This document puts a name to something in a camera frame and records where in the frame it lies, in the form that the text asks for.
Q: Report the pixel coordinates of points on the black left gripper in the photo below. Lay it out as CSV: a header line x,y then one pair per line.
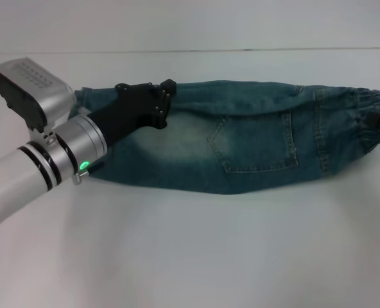
x,y
132,106

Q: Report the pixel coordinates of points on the blue denim shorts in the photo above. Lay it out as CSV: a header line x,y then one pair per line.
x,y
241,144

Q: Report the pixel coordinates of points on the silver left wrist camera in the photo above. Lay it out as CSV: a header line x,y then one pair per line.
x,y
32,93

